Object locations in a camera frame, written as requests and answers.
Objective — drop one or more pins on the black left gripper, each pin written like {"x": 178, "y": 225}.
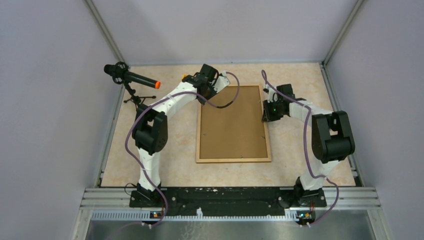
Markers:
{"x": 210, "y": 84}

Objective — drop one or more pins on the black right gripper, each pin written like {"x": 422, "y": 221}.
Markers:
{"x": 267, "y": 117}

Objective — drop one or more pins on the wooden picture frame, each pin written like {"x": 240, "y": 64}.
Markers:
{"x": 235, "y": 134}

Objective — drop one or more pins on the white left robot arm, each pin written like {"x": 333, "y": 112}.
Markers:
{"x": 150, "y": 132}

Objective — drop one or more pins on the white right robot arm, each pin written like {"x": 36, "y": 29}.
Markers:
{"x": 327, "y": 136}

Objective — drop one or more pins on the black mini tripod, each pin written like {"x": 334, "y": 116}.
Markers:
{"x": 135, "y": 99}

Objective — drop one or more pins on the black microphone orange tip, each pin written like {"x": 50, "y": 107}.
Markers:
{"x": 121, "y": 75}

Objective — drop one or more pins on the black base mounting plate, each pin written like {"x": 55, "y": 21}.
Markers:
{"x": 228, "y": 201}

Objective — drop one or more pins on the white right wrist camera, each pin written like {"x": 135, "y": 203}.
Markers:
{"x": 272, "y": 95}

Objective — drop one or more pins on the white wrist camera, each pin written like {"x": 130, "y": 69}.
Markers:
{"x": 272, "y": 95}
{"x": 221, "y": 83}

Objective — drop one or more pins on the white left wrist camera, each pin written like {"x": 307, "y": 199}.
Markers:
{"x": 221, "y": 83}

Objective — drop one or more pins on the aluminium front rail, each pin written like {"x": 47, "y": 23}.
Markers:
{"x": 351, "y": 213}

